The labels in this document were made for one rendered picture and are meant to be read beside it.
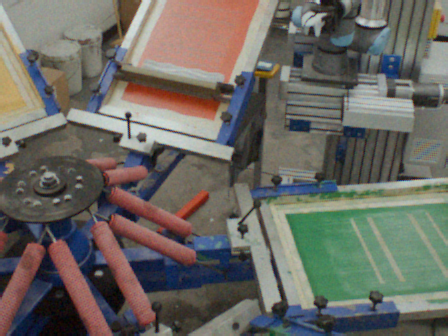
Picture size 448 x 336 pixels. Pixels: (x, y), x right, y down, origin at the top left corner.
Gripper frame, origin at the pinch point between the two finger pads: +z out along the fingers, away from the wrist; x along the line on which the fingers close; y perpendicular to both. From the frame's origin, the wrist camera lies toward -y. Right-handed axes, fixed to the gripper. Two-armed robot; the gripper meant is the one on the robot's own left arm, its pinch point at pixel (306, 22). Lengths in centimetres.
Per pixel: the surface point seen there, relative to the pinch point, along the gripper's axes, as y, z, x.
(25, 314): 60, 88, 45
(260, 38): 23, -39, 40
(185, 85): 33, -7, 55
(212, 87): 33, -9, 44
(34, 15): 66, -126, 299
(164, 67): 32, -17, 73
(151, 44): 26, -23, 84
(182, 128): 46, 2, 52
